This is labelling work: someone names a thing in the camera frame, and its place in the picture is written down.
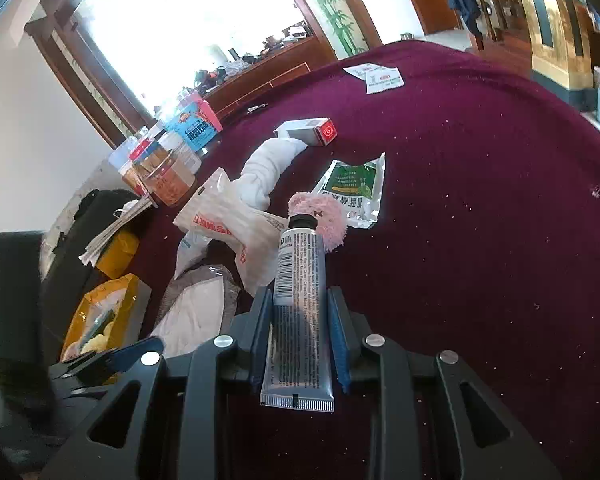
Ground silver tube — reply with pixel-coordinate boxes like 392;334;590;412
259;214;336;413

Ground wooden window frame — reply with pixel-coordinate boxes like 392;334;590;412
25;0;383;148

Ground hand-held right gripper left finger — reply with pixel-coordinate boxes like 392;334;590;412
40;287;273;480

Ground white blue patterned packet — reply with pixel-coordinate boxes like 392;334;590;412
174;232;216;281

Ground small yellow box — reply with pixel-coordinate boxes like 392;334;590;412
96;230;141;280

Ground white sachet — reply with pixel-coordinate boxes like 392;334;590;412
343;62;376;81
366;71;403;95

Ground wooden stair railing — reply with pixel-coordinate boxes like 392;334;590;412
467;0;531;56

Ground teal cartoon packet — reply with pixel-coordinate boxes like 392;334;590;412
80;307;117;343

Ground black bag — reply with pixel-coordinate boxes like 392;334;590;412
0;187;151;461

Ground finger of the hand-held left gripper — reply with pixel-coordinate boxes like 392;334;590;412
55;377;116;401
47;336;165;380

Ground maroon tablecloth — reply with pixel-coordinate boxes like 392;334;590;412
135;40;600;480

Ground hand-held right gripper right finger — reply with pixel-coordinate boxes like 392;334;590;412
327;286;563;480

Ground clear jar orange contents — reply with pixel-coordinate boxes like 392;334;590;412
135;142;202;208

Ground white rolled cloth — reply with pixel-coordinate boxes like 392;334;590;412
240;136;308;209

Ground stack of newspapers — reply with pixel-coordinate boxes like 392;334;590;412
78;200;153;267

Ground blue snack box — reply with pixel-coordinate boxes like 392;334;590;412
165;100;223;153

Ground green packet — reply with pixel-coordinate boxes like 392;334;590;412
311;152;387;230

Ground white plastic bag red print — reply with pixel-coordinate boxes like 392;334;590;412
172;167;288;296

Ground wooden cabinet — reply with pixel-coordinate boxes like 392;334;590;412
202;35;341;121

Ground pink fuzzy ball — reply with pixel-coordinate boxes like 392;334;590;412
286;191;351;252

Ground red white carton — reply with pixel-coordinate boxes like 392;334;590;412
272;116;338;147

